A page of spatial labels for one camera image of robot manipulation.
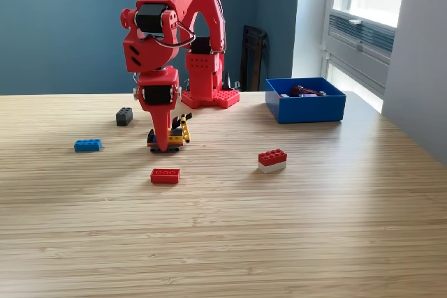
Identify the small yellow toy digger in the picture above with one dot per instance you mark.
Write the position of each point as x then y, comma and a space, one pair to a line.
176, 137

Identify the red building brick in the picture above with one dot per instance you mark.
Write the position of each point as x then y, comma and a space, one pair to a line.
165, 176

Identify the black building brick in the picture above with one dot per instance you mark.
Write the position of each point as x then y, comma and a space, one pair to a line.
124, 116

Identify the blue plastic bin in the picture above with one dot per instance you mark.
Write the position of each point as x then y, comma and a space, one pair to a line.
309, 109

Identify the blue flat building brick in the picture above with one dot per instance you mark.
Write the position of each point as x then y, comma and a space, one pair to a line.
87, 146

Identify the dark folded chair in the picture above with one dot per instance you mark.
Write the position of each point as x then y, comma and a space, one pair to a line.
253, 60

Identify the red on white brick stack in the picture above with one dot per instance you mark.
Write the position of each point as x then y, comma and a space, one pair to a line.
272, 158

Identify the yellow red white brick stack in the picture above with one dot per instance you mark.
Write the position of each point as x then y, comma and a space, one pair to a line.
284, 95

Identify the grey window vent unit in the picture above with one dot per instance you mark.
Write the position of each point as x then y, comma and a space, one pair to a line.
359, 57

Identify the dark red toy car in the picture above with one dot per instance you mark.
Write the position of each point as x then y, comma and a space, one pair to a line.
298, 90

